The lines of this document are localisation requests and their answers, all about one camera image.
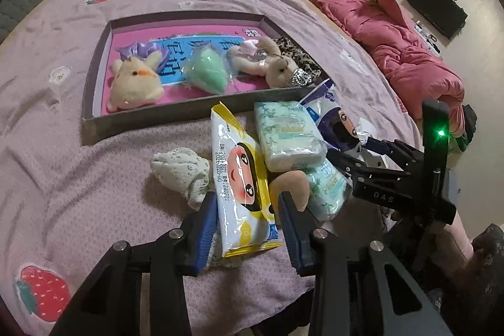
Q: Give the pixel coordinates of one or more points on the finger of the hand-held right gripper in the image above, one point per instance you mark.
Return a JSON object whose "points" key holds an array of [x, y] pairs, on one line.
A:
{"points": [[382, 145], [346, 162]]}

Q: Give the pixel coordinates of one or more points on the dark floral clothing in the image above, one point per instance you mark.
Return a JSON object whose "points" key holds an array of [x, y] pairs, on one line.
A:
{"points": [[484, 265]]}

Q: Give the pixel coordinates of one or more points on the yellow wet wipes packet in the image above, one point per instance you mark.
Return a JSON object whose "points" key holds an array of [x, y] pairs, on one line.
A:
{"points": [[240, 198]]}

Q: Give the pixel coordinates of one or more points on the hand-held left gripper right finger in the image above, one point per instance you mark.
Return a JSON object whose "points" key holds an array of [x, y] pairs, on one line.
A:
{"points": [[293, 239]]}

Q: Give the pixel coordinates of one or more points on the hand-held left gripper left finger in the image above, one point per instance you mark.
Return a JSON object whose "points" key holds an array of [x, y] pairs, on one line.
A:
{"points": [[204, 235]]}

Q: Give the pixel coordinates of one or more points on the beige plush bunny silver bow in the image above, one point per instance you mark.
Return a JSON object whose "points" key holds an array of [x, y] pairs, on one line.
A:
{"points": [[275, 66]]}

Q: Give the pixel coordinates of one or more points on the green makeup sponge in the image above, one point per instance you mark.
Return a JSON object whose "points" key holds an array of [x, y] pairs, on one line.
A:
{"points": [[208, 72]]}

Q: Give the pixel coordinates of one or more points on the slim tissue pack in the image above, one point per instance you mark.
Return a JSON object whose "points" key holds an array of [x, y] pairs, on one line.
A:
{"points": [[328, 186]]}

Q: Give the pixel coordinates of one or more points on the person's right forearm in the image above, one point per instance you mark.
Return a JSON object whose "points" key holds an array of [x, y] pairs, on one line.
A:
{"points": [[460, 237]]}

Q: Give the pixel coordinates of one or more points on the cream plush bunny purple bow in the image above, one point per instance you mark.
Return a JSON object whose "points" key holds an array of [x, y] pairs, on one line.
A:
{"points": [[134, 82]]}

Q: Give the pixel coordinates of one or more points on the white power strip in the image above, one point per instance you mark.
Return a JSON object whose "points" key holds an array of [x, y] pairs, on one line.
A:
{"points": [[427, 35]]}

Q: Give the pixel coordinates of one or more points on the pink quilt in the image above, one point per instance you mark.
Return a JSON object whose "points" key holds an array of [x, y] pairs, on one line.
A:
{"points": [[374, 25]]}

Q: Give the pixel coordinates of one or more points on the grey cardboard box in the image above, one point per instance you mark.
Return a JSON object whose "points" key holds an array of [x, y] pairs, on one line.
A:
{"points": [[157, 115]]}

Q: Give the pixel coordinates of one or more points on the black television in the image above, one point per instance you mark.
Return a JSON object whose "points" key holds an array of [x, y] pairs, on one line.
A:
{"points": [[435, 7]]}

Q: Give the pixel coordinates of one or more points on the peach powder puff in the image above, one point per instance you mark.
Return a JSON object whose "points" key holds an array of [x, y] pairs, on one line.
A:
{"points": [[293, 184]]}

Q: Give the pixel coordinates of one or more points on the purple white foil packet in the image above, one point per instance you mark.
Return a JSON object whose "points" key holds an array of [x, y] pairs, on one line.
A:
{"points": [[323, 107]]}

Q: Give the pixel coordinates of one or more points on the purple printed bedsheet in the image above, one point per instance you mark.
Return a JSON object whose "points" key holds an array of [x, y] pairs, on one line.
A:
{"points": [[59, 162]]}

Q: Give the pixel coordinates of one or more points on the cream floral scrunchie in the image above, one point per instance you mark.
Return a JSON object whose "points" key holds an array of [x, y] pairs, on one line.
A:
{"points": [[181, 166]]}

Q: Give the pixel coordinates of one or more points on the leopard print scrunchie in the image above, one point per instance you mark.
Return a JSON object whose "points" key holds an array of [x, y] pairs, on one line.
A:
{"points": [[295, 54]]}

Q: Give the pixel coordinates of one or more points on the large green-print tissue pack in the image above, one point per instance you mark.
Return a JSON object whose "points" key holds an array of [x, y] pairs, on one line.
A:
{"points": [[287, 135]]}

